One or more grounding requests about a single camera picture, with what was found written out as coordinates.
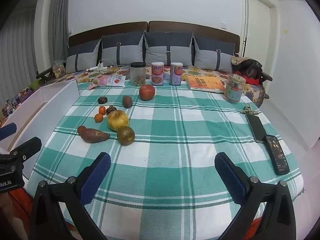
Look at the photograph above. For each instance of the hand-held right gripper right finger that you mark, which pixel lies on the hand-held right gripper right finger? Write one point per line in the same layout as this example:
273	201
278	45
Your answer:
228	177

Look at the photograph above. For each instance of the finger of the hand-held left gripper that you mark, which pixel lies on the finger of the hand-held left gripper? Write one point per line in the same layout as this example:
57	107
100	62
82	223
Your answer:
7	131
27	148

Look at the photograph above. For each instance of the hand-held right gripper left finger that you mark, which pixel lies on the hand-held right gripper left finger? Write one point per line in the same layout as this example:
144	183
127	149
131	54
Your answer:
96	177

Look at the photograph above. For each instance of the large sweet potato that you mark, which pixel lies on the large sweet potato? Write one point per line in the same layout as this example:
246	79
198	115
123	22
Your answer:
92	135

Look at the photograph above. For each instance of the green pear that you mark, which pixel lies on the green pear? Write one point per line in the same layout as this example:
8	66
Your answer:
126	135

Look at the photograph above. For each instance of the small orange tangerine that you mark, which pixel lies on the small orange tangerine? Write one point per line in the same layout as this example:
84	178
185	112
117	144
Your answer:
102	109
98	117

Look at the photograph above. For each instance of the yellow apple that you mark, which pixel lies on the yellow apple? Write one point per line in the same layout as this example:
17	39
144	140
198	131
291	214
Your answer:
117	120

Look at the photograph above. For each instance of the colourful printed cloth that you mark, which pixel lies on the colourful printed cloth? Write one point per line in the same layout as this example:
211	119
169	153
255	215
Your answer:
25	92

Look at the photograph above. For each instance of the black phone with lit screen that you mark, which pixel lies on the black phone with lit screen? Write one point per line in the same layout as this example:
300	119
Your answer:
277	155

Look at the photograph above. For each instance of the black phone with dark screen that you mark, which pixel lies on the black phone with dark screen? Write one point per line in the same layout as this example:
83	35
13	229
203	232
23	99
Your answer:
257	128

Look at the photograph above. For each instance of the green white plaid tablecloth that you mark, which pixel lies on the green white plaid tablecloth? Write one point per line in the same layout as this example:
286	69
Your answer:
175	135

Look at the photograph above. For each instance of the bunch of keys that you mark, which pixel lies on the bunch of keys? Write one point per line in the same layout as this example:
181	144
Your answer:
248	110

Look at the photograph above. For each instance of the clear bag of snacks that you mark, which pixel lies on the clear bag of snacks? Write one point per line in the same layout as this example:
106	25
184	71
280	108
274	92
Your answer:
58	68

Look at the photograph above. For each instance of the small sweet potato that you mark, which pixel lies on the small sweet potato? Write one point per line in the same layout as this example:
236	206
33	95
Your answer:
127	101

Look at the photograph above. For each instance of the glass jar with printed label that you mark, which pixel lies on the glass jar with printed label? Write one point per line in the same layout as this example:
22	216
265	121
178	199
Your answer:
235	88

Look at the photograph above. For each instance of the grey curtain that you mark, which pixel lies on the grey curtain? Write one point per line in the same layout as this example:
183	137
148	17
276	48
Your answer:
20	42

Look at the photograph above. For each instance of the pink snack packet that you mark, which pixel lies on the pink snack packet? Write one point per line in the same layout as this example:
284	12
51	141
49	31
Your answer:
96	82

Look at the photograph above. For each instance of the orange book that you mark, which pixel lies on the orange book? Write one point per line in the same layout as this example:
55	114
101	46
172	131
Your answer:
205	83

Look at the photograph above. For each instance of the red apple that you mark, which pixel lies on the red apple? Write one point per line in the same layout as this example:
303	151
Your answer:
146	92

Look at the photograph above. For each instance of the red box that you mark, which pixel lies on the red box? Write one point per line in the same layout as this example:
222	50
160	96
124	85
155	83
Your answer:
250	80

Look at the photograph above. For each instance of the white snack packet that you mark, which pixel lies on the white snack packet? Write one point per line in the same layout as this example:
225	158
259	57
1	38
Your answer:
116	80

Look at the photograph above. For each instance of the grey cushion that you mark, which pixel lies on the grey cushion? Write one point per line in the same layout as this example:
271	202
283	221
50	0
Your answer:
215	55
81	57
121	50
168	48

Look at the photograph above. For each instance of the white power strip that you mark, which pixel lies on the white power strip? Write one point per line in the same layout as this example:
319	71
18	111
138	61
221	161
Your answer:
101	67

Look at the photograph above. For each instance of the floral blanket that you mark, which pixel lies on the floral blanket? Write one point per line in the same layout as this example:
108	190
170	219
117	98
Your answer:
197	71

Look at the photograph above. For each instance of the clear jar with black lid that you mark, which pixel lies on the clear jar with black lid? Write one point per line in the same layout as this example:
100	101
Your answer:
137	73

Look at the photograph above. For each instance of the dark brown bag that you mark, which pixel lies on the dark brown bag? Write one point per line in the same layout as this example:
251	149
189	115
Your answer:
251	66

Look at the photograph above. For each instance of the purple orange food can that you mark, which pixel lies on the purple orange food can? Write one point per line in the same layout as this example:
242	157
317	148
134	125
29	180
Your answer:
157	73
176	73

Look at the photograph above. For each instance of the white door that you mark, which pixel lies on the white door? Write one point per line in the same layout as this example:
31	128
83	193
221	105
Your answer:
257	25

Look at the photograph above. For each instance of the white wall switch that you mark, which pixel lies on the white wall switch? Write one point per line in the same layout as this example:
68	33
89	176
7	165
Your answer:
223	25

